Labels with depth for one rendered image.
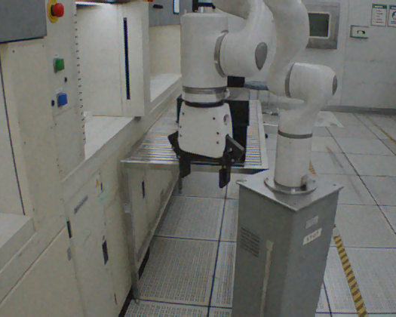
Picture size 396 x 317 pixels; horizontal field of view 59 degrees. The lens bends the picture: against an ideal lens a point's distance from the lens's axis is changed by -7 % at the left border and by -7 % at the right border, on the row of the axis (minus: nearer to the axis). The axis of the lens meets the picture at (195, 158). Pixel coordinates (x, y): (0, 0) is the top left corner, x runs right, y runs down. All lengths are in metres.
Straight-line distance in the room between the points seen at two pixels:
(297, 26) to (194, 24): 0.49
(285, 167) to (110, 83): 0.93
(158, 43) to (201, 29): 2.56
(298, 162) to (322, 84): 0.27
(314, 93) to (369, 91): 4.98
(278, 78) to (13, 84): 0.77
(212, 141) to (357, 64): 5.41
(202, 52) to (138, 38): 1.10
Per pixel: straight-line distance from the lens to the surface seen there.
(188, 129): 0.72
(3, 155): 0.98
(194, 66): 0.66
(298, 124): 1.23
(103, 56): 1.80
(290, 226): 1.24
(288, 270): 1.34
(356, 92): 6.10
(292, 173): 1.29
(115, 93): 1.81
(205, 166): 1.48
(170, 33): 3.18
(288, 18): 1.08
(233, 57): 0.63
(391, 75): 6.23
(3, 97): 0.93
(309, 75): 1.20
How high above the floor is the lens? 1.31
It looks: 21 degrees down
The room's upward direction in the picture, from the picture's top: straight up
